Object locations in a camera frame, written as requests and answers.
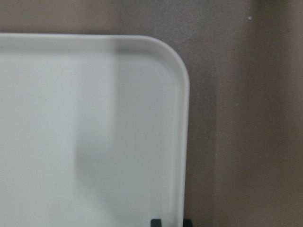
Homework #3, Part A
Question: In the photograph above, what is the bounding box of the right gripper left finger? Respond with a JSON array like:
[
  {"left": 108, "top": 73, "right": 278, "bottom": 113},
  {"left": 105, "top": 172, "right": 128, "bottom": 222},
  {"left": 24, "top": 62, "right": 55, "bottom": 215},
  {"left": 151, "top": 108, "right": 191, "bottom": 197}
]
[{"left": 151, "top": 219, "right": 162, "bottom": 227}]

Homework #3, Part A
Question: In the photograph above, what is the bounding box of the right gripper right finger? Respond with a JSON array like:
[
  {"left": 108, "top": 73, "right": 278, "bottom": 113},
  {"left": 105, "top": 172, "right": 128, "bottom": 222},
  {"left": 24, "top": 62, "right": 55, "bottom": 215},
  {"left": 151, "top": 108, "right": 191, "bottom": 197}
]
[{"left": 183, "top": 219, "right": 193, "bottom": 227}]

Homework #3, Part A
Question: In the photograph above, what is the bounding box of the white rabbit print tray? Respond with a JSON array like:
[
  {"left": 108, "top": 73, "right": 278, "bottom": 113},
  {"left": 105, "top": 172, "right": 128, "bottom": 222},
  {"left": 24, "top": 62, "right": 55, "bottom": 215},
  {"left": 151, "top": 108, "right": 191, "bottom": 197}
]
[{"left": 0, "top": 33, "right": 189, "bottom": 227}]

